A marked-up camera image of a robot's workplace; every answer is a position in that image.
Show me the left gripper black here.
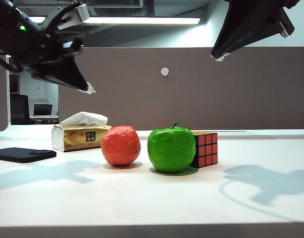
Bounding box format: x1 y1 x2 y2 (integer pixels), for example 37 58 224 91
22 36 96 95

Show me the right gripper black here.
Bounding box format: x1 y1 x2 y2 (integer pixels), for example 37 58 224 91
210 0 301 62

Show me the wrinkled orange fruit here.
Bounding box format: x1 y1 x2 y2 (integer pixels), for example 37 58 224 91
101 125 142 167

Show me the green plastic apple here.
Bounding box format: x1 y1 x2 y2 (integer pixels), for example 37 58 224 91
147 122 197 174

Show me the Rubik's cube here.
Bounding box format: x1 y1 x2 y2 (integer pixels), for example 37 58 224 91
190 132 218 169

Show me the open laptop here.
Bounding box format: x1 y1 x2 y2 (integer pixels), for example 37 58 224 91
33 104 53 116

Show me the background office desk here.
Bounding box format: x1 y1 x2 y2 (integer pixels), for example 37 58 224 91
29 115 59 124

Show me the black office chair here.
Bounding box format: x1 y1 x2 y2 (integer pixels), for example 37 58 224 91
9 94 31 125

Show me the gold tissue pack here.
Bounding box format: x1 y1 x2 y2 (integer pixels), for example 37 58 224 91
51 111 112 152

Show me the narrow brown desk partition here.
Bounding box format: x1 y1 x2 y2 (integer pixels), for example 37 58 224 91
0 48 10 132

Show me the black smartphone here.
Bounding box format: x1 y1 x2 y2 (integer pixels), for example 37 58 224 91
0 147 57 164

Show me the long ceiling light strip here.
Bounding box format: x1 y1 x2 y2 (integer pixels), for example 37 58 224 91
30 16 201 25

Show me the wide brown desk partition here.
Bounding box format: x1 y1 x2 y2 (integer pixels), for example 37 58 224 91
57 47 304 131

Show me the dark wall cabinet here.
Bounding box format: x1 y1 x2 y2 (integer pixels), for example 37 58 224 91
8 74 20 94

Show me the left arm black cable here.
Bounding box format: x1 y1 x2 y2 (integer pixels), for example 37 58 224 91
0 53 24 74

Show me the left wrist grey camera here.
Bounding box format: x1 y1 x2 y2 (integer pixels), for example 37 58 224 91
44 2 91 32

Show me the white adhesive wall hook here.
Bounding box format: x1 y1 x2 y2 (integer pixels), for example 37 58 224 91
160 66 170 86

